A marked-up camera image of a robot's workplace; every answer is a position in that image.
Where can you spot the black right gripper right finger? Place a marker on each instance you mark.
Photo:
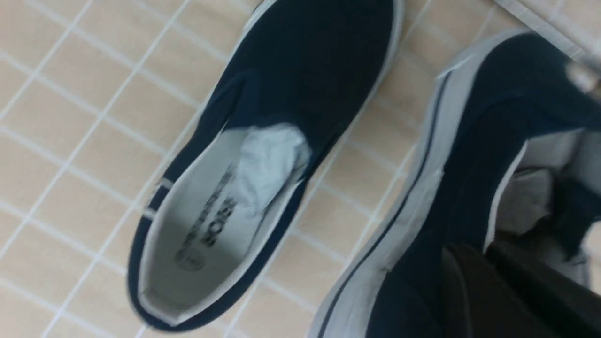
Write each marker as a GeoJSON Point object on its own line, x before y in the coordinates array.
{"type": "Point", "coordinates": [567, 308]}

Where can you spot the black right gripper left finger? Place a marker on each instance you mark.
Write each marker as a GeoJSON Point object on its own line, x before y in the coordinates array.
{"type": "Point", "coordinates": [477, 303]}

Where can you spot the navy slip-on shoe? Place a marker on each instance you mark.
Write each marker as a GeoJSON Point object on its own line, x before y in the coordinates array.
{"type": "Point", "coordinates": [510, 152]}
{"type": "Point", "coordinates": [298, 77]}

